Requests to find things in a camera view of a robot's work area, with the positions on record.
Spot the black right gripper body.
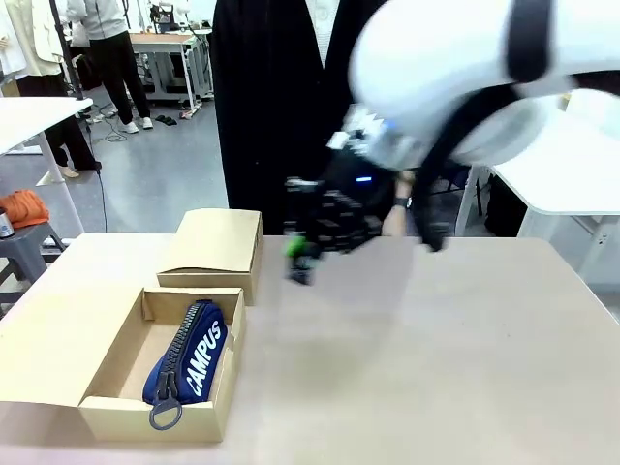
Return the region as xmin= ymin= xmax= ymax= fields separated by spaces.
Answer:
xmin=313 ymin=147 xmax=399 ymax=255

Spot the small cardboard box with lid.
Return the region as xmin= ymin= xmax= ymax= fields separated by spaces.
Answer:
xmin=155 ymin=207 xmax=264 ymax=307

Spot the blue CAMPUS pencil case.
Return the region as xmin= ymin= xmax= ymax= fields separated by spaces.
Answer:
xmin=141 ymin=298 xmax=229 ymax=432

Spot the person's left forearm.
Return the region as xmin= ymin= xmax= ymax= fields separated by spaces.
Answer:
xmin=394 ymin=170 xmax=419 ymax=201

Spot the large cardboard box with lid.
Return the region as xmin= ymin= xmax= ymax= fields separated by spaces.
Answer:
xmin=0 ymin=283 xmax=247 ymax=445

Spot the person's left hand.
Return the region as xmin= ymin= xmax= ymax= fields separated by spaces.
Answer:
xmin=381 ymin=206 xmax=413 ymax=238

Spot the person in black cardigan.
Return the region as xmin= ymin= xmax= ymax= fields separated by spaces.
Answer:
xmin=208 ymin=0 xmax=403 ymax=237

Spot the black bag under table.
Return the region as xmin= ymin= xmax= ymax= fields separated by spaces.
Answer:
xmin=482 ymin=171 xmax=528 ymax=238

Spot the wood-topped background desk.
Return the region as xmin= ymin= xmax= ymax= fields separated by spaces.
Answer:
xmin=126 ymin=27 xmax=215 ymax=118

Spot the long white table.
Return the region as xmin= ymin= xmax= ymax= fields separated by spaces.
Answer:
xmin=454 ymin=89 xmax=620 ymax=287

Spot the person in grey hoodie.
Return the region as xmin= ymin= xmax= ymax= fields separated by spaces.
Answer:
xmin=65 ymin=0 xmax=155 ymax=135

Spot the black tripod pole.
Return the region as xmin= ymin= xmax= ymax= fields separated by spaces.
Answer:
xmin=47 ymin=0 xmax=109 ymax=233

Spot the orange cloth bundle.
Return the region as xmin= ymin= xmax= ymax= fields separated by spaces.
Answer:
xmin=0 ymin=189 xmax=50 ymax=230

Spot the grey stool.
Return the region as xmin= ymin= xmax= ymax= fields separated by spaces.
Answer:
xmin=0 ymin=223 xmax=67 ymax=292

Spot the white table with white legs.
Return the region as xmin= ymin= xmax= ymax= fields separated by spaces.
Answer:
xmin=0 ymin=96 xmax=94 ymax=233

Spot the person in cream jacket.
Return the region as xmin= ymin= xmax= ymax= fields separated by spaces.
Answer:
xmin=0 ymin=0 xmax=101 ymax=178

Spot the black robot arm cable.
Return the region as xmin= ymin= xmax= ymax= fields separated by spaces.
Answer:
xmin=414 ymin=94 xmax=490 ymax=254

